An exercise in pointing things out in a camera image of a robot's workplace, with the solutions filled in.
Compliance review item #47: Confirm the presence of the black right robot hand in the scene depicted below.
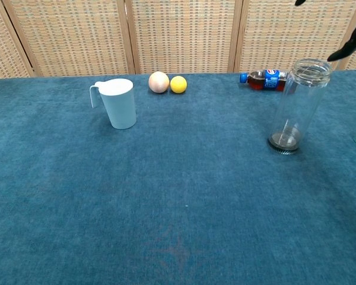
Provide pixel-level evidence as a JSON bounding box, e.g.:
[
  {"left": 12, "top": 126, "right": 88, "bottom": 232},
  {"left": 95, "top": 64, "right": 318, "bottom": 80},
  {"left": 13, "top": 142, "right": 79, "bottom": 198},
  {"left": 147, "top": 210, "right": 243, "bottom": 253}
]
[{"left": 294, "top": 0, "right": 356, "bottom": 62}]

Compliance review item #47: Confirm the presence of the tall clear glass jar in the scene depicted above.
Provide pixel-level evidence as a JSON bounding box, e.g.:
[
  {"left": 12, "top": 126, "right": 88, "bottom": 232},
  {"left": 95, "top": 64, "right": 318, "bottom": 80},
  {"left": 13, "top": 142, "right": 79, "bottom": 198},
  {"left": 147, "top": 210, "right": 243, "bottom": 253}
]
[{"left": 266, "top": 58, "right": 333, "bottom": 156}]

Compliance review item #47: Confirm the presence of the small Pepsi cola bottle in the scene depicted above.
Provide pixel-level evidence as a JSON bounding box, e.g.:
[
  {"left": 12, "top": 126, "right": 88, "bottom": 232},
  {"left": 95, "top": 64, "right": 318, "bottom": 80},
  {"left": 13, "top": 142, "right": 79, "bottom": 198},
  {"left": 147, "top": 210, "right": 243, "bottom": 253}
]
[{"left": 239, "top": 69, "right": 290, "bottom": 92}]

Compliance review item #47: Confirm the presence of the yellow ball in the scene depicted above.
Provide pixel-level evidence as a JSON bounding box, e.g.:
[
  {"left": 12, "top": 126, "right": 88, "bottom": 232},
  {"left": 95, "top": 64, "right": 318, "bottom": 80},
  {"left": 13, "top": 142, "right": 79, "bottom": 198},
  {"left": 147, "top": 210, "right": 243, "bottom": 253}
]
[{"left": 170, "top": 75, "right": 187, "bottom": 94}]

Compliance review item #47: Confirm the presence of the peach coloured ball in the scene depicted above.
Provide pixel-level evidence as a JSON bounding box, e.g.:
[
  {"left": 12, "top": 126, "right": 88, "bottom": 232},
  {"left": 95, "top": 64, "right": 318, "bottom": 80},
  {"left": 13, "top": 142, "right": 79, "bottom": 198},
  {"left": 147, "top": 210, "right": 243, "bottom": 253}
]
[{"left": 148, "top": 71, "right": 170, "bottom": 94}]

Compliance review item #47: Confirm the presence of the blue velvet tablecloth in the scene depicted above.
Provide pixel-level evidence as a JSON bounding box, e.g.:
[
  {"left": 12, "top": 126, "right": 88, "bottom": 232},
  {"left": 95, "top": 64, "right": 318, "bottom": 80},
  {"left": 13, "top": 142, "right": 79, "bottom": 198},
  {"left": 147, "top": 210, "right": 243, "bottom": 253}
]
[{"left": 0, "top": 69, "right": 356, "bottom": 285}]

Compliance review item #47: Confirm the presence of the light blue plastic cup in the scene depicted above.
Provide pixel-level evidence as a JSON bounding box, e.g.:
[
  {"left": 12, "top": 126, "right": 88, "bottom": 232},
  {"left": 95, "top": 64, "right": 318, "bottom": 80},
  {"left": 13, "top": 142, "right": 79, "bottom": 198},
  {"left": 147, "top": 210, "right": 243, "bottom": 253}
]
[{"left": 90, "top": 78, "right": 137, "bottom": 130}]

